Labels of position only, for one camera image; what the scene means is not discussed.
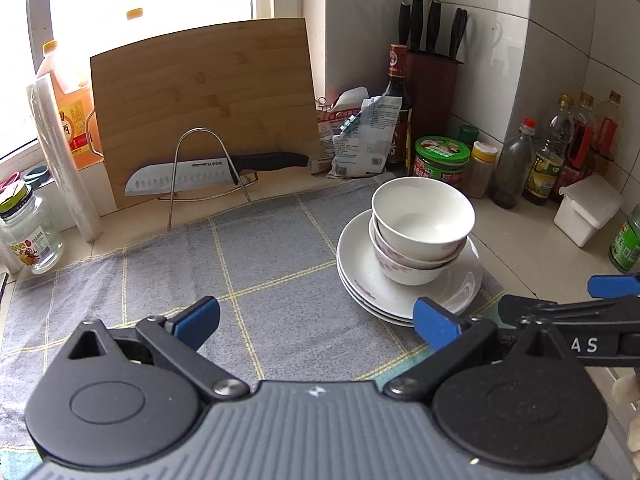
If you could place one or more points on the plastic wrap roll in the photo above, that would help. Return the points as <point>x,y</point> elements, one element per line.
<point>65,160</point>

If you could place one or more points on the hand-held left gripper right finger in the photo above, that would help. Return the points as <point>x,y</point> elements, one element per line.
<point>435,325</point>

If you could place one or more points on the white blue-print plastic bag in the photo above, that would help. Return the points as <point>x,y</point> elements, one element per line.
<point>370,145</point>

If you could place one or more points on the clear yellow-label oil bottle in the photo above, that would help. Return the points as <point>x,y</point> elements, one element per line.
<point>547,170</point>

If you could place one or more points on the clear glass jar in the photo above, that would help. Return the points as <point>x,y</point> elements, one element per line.
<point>30,240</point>

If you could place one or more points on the grey checked mat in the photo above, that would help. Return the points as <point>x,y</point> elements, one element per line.
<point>150,270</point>

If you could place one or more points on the green-lid sauce jar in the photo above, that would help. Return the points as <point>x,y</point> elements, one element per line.
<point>440,165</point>

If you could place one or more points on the green binder clip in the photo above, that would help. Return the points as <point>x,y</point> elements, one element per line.
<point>351,124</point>

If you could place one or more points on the person's right hand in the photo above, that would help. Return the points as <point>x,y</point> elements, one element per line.
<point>630,387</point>

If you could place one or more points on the teal container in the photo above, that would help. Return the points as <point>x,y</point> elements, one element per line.
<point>36,175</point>

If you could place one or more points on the red sauce bottle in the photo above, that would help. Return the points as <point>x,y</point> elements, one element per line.
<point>582,140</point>

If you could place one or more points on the small green-cap jar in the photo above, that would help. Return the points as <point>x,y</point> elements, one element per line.
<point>469,134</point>

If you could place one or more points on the white plastic seasoning box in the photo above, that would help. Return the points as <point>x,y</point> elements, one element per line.
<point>587,212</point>

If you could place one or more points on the bamboo cutting board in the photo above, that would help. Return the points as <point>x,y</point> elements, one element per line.
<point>200,85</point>

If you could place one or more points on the yellow-lid spice jar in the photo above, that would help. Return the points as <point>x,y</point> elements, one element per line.
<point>481,175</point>

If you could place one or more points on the plain white bowl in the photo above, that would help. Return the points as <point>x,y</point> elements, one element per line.
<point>420,210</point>

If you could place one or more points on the dark red knife block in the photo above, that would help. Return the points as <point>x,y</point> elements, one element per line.
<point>435,100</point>

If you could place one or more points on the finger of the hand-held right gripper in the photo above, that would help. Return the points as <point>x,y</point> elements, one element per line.
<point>615,286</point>
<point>530,307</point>

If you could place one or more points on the dark soy sauce bottle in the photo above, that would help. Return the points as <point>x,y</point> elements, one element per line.
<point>398,85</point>

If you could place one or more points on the white pink-flower bowl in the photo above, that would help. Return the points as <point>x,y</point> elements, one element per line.
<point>410,275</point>
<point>380,247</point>

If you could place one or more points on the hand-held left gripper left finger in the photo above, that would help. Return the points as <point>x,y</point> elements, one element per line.
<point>197,320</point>

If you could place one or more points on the green-label bottle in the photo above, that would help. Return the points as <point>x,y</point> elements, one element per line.
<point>627,245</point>

